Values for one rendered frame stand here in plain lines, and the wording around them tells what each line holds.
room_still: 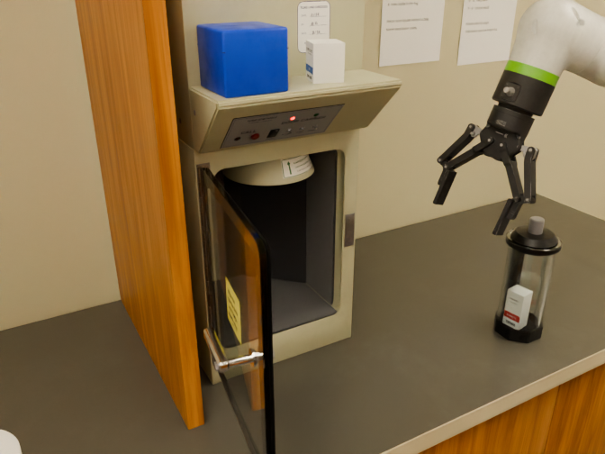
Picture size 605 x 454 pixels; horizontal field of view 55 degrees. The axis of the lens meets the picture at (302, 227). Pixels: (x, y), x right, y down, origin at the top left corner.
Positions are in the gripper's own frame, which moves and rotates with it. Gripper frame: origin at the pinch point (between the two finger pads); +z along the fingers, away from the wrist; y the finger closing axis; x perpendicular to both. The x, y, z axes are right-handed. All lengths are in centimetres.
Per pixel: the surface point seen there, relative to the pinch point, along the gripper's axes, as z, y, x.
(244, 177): 6.7, -27.1, -32.2
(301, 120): -7.6, -15.7, -34.9
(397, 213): 19, -45, 50
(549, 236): 0.0, 9.5, 17.7
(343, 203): 6.4, -17.5, -14.6
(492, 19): -43, -46, 59
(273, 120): -6.6, -16.0, -40.3
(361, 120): -10.0, -14.9, -21.5
